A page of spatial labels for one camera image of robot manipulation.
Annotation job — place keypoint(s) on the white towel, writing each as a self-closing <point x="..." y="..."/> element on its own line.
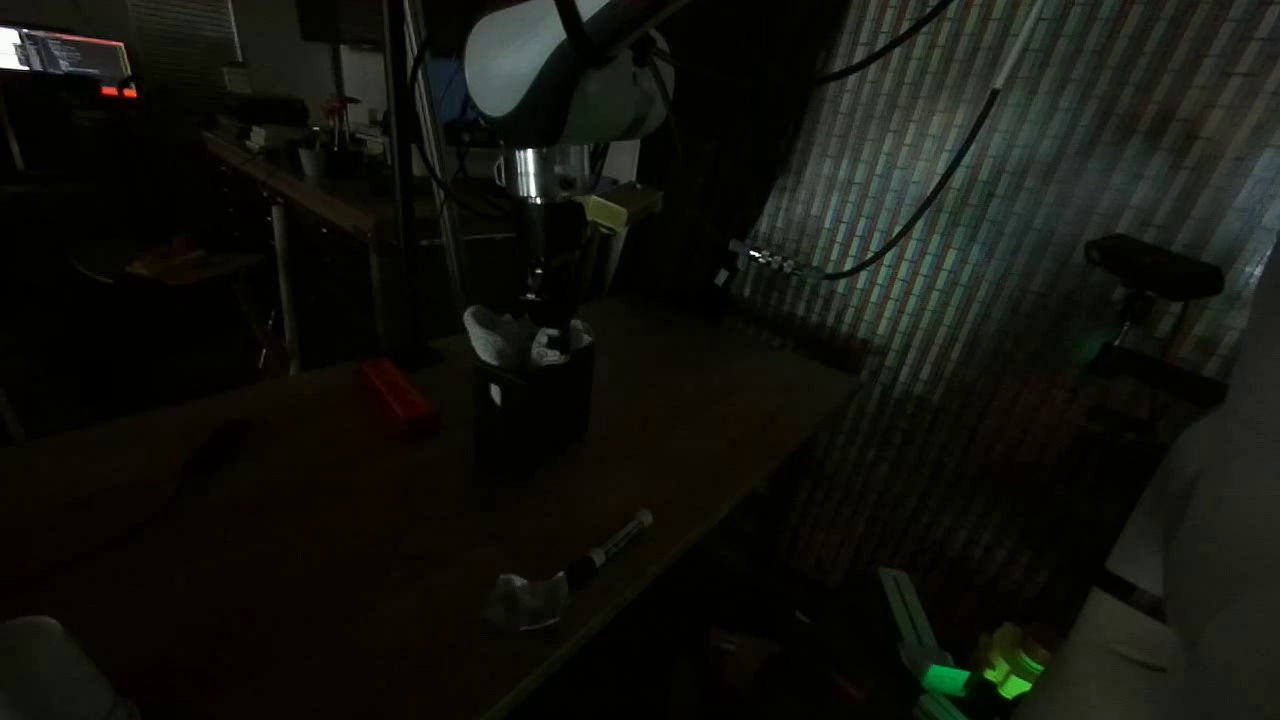
<point x="517" y="340"/>

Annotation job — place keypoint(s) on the monitor screen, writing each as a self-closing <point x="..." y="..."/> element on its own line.
<point x="66" y="60"/>

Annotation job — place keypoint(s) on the green glowing object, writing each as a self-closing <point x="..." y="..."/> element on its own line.
<point x="1004" y="666"/>

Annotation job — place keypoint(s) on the red block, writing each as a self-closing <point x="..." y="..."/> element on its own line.
<point x="397" y="398"/>

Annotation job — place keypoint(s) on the black basket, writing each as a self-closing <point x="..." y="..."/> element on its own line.
<point x="533" y="402"/>

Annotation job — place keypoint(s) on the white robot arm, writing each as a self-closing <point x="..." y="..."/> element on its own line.
<point x="554" y="73"/>

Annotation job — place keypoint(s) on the crumpled clear plastic wrap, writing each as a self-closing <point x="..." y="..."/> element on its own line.
<point x="526" y="607"/>

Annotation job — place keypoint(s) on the grey marker pen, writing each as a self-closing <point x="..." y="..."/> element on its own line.
<point x="598" y="559"/>

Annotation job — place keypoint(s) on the black stool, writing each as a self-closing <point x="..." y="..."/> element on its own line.
<point x="1157" y="286"/>

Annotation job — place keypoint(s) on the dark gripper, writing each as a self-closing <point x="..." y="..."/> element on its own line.
<point x="539" y="297"/>

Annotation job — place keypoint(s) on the black marker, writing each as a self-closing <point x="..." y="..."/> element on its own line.
<point x="213" y="452"/>

